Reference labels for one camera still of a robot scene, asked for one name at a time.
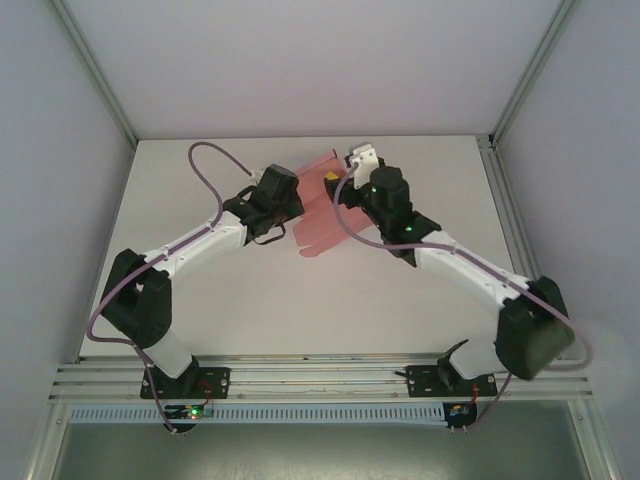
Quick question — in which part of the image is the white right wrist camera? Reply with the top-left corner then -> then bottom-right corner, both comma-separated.
348,143 -> 382,190

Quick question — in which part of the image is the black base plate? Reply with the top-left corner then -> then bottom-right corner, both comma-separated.
394,364 -> 499,400
140,366 -> 231,401

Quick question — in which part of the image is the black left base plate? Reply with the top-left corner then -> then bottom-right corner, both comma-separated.
140,366 -> 231,401

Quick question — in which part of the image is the white slotted cable duct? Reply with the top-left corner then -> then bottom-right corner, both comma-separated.
67,403 -> 447,425

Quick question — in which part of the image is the aluminium side rail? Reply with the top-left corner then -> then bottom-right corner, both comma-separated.
476,133 -> 562,359

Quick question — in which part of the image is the left circuit board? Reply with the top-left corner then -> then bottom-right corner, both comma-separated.
164,403 -> 214,421

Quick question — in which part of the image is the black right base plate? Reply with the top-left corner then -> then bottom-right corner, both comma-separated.
394,364 -> 499,400

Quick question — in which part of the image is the pink paper box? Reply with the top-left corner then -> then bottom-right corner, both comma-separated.
292,148 -> 381,260

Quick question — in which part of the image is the aluminium frame post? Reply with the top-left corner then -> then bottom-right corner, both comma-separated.
48,0 -> 138,147
488,0 -> 577,147

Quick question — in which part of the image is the aluminium mounting rail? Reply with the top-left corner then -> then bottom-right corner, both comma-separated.
47,353 -> 596,404

